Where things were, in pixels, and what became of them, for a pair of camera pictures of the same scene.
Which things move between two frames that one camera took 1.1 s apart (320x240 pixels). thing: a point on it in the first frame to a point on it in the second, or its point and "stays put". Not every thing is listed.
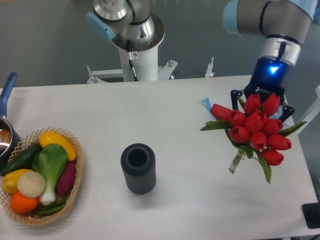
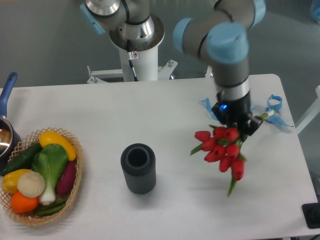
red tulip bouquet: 255,129 to 223,145
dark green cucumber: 23,161 stays put
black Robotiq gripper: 270,77 to 232,112
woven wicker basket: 27,145 stays put
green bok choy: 51,160 stays put
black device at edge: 311,214 stays put
